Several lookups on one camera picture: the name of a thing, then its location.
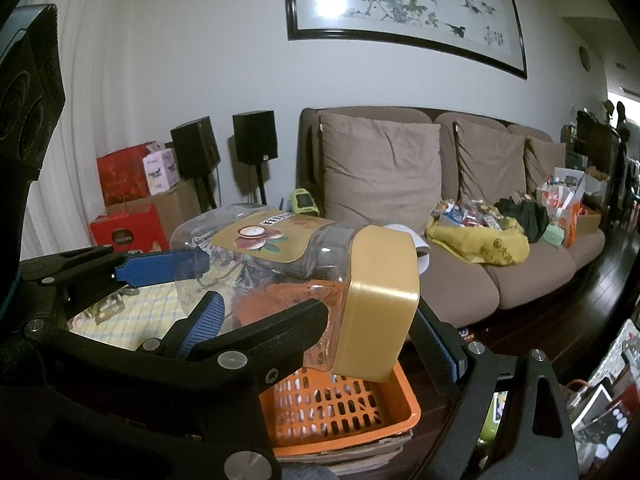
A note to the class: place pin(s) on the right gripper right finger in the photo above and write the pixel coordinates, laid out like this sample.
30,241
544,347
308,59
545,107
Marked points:
447,358

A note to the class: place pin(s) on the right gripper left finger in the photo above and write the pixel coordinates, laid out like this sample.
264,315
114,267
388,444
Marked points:
203,323

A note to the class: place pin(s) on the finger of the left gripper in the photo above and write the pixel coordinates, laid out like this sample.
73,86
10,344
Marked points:
162,267
279,341

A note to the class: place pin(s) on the clear jar gold lid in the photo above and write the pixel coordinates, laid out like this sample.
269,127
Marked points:
263,261

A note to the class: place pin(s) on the small snack packet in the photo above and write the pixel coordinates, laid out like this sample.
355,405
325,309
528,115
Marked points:
106,308

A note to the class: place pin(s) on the red gift box front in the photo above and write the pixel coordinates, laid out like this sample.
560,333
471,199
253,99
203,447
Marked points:
137,229

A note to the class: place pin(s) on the red gift box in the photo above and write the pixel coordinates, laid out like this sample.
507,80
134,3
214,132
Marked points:
137,229
122,174

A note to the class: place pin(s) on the yellow plaid tablecloth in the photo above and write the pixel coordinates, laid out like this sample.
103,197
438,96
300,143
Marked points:
150,312

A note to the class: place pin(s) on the brown cardboard box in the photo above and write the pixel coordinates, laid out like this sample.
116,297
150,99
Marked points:
174,207

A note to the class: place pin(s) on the orange plastic basket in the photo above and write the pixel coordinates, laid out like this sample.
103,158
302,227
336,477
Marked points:
315,413

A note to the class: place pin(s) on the red gift box top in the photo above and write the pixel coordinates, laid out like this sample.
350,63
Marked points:
122,174

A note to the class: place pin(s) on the pink white small box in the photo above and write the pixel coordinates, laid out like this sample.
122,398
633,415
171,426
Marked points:
161,171

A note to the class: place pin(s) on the yellow cloth bag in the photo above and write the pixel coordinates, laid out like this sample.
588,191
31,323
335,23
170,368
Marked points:
480,244

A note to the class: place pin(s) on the left black speaker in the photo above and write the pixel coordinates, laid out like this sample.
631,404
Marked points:
197,154

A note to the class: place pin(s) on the black speaker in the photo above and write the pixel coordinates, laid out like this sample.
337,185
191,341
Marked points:
197,154
256,142

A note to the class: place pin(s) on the brown sofa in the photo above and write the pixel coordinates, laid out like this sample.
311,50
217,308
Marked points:
463,293

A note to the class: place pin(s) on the green black power station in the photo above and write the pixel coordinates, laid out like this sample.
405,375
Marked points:
303,203

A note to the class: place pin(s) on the right black speaker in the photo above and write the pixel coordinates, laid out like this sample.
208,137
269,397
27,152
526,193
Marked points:
256,142

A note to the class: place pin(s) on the brown cushion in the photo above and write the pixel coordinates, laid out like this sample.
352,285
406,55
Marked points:
380,171
541,158
490,162

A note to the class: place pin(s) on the framed ink painting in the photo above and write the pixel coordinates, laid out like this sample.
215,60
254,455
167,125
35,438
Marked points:
484,31

